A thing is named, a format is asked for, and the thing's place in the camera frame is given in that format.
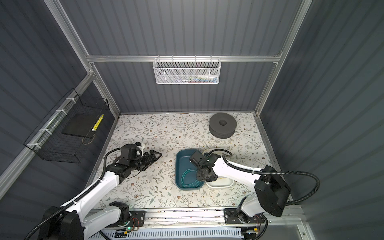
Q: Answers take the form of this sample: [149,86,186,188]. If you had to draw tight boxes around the white vented cover strip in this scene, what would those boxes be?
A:
[89,227,244,240]

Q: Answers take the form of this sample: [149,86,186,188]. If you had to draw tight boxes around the white plastic tray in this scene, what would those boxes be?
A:
[203,148,235,189]

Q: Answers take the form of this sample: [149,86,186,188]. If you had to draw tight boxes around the black flat pad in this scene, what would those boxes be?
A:
[62,114,96,139]

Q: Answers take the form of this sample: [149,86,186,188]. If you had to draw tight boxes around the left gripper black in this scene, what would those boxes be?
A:
[129,149,162,172]

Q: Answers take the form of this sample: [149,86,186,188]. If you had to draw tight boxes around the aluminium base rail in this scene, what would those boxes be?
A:
[130,206,307,229]

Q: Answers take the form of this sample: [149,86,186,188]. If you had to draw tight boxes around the black wire wall basket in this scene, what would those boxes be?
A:
[24,91,109,164]

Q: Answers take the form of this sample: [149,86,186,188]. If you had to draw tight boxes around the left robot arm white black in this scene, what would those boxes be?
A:
[25,142,162,240]

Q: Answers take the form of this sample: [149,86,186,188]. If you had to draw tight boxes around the items in white basket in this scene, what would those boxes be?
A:
[176,75,219,84]

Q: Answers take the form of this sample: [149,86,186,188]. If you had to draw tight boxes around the green cable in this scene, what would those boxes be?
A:
[180,168,202,188]

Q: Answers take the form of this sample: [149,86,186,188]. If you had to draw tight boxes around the teal plastic tray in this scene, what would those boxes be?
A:
[175,149,204,191]

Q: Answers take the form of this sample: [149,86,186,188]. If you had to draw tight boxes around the white wire wall basket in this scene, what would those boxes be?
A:
[153,60,222,85]

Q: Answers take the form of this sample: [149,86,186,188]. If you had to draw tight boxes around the grey foam spool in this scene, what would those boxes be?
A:
[209,113,237,139]

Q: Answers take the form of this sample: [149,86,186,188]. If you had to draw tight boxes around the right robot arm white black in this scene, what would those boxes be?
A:
[190,149,321,223]

